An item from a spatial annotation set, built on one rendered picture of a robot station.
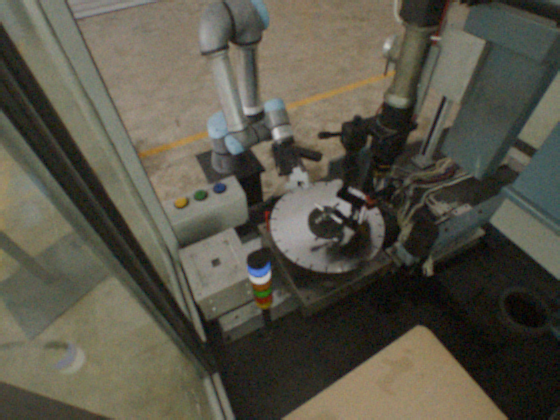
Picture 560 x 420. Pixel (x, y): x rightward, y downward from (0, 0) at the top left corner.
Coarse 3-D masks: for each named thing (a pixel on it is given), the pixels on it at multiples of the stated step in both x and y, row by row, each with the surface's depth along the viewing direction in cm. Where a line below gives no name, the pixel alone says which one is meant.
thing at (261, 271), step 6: (252, 252) 65; (258, 252) 65; (264, 252) 65; (246, 258) 64; (252, 258) 64; (258, 258) 64; (264, 258) 64; (252, 264) 63; (258, 264) 63; (264, 264) 63; (252, 270) 63; (258, 270) 62; (264, 270) 63; (258, 276) 64
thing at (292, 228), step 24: (312, 192) 103; (288, 216) 97; (360, 216) 95; (288, 240) 91; (312, 240) 91; (336, 240) 90; (360, 240) 90; (312, 264) 86; (336, 264) 85; (360, 264) 85
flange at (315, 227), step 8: (312, 216) 95; (336, 216) 95; (344, 216) 95; (312, 224) 93; (320, 224) 93; (328, 224) 92; (336, 224) 93; (344, 224) 93; (320, 232) 91; (328, 232) 91; (336, 232) 91
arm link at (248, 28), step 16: (224, 0) 98; (240, 0) 98; (256, 0) 100; (240, 16) 98; (256, 16) 100; (240, 32) 101; (256, 32) 104; (240, 48) 108; (256, 48) 110; (240, 64) 113; (256, 64) 115; (240, 80) 119; (256, 80) 119; (240, 96) 125; (256, 96) 125; (256, 112) 128
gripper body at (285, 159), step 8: (272, 144) 111; (280, 144) 112; (288, 144) 112; (272, 152) 114; (280, 152) 111; (288, 152) 112; (296, 152) 112; (280, 160) 109; (288, 160) 109; (280, 168) 108; (288, 168) 109
